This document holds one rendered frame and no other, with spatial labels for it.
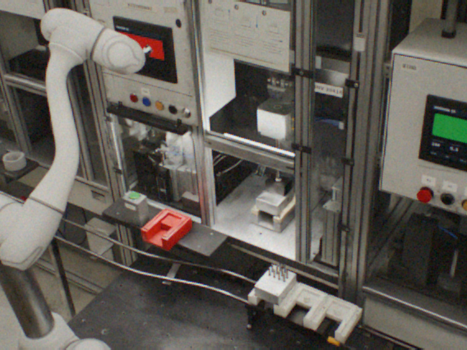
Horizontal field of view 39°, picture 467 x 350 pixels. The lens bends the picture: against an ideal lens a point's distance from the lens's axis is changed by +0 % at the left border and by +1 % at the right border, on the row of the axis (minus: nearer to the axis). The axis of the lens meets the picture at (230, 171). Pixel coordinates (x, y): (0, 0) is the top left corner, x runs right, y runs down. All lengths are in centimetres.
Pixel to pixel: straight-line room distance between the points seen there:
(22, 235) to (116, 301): 97
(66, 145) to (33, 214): 20
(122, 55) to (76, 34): 15
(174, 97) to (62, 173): 66
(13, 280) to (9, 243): 27
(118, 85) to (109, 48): 66
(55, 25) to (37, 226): 55
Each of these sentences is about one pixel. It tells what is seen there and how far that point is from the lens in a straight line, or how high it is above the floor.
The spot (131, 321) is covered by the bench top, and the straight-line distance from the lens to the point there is 256.
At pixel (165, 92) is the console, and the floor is 148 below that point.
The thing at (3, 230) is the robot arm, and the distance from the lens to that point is 178.
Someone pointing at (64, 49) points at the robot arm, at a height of 183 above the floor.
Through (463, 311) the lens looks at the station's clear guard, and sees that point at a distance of 225.
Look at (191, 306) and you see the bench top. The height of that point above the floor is 68.
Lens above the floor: 253
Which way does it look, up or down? 35 degrees down
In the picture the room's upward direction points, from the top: 4 degrees counter-clockwise
